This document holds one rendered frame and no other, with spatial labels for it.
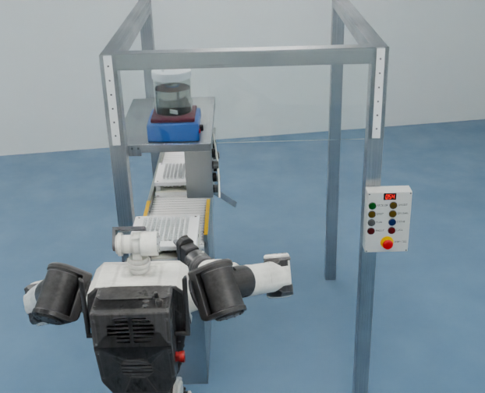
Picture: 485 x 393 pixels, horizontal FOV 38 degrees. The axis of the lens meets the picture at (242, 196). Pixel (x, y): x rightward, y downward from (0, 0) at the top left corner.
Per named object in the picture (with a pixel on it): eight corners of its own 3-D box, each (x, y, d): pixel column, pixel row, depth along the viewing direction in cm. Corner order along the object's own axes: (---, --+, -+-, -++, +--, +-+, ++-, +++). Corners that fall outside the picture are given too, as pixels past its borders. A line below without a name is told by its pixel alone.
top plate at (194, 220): (136, 221, 271) (135, 215, 270) (200, 219, 271) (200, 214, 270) (126, 252, 249) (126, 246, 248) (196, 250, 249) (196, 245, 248)
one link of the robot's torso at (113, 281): (203, 411, 187) (196, 295, 173) (75, 414, 187) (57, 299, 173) (208, 343, 214) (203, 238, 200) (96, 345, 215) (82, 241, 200)
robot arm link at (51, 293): (58, 323, 200) (71, 316, 188) (26, 313, 196) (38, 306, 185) (70, 284, 204) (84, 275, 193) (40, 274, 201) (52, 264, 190)
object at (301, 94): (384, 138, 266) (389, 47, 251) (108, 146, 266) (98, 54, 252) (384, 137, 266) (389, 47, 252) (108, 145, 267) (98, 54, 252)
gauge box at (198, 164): (213, 197, 283) (211, 150, 275) (186, 198, 283) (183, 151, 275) (214, 175, 303) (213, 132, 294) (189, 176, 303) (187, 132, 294)
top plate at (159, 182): (206, 185, 334) (206, 181, 333) (153, 186, 334) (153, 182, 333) (207, 164, 356) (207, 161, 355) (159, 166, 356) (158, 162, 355)
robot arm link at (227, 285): (262, 300, 195) (228, 307, 185) (240, 309, 201) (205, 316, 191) (249, 260, 198) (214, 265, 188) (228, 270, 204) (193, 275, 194)
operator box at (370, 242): (407, 251, 280) (412, 191, 269) (364, 253, 280) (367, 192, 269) (404, 244, 286) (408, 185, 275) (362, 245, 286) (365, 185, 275)
